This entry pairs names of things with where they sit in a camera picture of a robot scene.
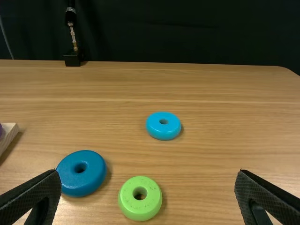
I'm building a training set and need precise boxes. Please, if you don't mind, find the light blue ring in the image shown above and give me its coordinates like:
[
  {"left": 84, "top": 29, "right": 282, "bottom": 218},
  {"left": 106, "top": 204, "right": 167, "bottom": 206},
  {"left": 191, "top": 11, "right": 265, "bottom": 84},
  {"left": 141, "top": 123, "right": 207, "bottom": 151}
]
[{"left": 145, "top": 111, "right": 182, "bottom": 142}]

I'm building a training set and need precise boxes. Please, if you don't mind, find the dark blue ring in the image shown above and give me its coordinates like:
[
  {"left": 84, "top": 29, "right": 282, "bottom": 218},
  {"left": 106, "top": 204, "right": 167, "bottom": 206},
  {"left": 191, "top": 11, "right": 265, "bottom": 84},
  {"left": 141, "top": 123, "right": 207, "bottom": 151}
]
[{"left": 55, "top": 150, "right": 108, "bottom": 198}]

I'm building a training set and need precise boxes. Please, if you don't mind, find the wooden peg base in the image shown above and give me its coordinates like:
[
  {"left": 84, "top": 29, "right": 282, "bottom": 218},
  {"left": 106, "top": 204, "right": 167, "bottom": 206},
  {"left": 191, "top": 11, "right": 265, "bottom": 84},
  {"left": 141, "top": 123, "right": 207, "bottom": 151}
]
[{"left": 0, "top": 122, "right": 20, "bottom": 158}]

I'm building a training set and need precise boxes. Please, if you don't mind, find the black clamp stand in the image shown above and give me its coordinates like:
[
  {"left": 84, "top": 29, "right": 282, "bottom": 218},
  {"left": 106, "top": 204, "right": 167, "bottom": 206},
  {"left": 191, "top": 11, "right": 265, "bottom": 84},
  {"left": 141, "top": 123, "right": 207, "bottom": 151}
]
[{"left": 62, "top": 0, "right": 85, "bottom": 68}]

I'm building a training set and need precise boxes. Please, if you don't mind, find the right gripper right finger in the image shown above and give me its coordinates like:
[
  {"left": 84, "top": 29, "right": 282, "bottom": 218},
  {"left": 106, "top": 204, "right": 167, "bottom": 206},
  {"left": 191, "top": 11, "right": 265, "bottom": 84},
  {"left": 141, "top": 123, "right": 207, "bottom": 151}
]
[{"left": 234, "top": 169, "right": 300, "bottom": 225}]

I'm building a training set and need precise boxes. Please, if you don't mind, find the grey cable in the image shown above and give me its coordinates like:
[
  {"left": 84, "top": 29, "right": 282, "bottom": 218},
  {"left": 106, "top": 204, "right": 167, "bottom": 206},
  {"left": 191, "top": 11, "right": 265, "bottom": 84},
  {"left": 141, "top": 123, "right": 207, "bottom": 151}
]
[{"left": 0, "top": 15, "right": 15, "bottom": 60}]

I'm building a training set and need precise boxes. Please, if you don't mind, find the light green ring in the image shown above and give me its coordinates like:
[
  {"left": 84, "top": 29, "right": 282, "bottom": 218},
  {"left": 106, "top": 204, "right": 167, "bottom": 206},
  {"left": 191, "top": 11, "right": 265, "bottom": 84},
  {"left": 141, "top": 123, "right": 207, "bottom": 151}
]
[{"left": 117, "top": 176, "right": 163, "bottom": 222}]

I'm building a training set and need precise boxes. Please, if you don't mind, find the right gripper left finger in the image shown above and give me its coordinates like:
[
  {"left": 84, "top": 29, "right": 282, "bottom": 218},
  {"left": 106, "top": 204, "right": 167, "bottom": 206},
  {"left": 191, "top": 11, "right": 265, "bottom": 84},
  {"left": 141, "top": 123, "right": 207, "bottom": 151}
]
[{"left": 0, "top": 169, "right": 62, "bottom": 225}]

